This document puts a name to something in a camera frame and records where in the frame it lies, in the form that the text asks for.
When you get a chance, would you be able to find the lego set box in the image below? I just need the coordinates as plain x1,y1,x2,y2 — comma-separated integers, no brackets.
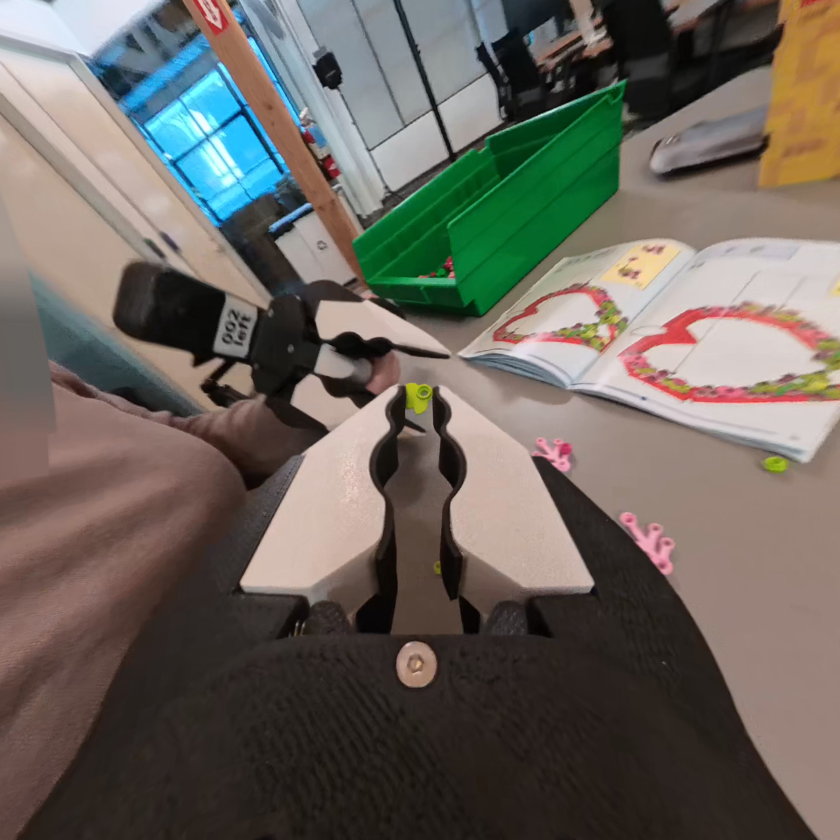
758,0,840,189

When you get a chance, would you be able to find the white recycling bin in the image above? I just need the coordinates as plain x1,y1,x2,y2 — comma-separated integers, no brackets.
271,202,360,287

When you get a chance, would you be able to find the black sensor on thin pole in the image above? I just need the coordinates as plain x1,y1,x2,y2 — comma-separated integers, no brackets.
312,48,395,198

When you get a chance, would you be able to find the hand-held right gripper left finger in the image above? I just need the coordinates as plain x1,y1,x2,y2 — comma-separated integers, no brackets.
239,385,409,601

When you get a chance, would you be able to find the black tripod pole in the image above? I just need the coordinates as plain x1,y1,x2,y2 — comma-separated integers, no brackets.
392,0,458,163

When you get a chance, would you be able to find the grey plastic pouch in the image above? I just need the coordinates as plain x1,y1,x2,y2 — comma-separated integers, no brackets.
648,107,770,177

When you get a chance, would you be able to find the red fire extinguisher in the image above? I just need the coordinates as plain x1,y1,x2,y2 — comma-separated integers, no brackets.
301,108,343,182

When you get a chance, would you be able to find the wooden support post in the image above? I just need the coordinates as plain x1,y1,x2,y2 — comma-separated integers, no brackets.
182,0,368,284

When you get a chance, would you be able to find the green plastic bin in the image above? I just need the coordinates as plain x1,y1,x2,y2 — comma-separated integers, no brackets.
352,80,627,317

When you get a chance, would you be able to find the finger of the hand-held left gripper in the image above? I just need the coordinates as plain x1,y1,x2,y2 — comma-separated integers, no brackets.
308,298,454,361
289,386,336,435

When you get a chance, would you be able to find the person's left hand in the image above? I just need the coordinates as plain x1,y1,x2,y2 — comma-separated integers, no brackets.
367,351,403,396

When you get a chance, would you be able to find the pink lego branch piece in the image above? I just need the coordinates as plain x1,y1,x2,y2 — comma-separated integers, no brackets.
619,512,677,577
532,436,574,473

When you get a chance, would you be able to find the black office chair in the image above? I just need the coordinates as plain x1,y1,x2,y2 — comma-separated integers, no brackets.
474,28,547,120

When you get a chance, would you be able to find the person's left forearm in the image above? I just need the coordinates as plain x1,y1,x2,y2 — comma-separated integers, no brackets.
177,394,329,490

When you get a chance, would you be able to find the lego instruction booklet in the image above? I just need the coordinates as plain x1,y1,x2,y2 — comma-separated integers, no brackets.
459,238,840,463

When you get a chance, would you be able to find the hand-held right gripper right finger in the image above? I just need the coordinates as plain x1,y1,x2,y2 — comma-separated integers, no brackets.
430,385,596,601

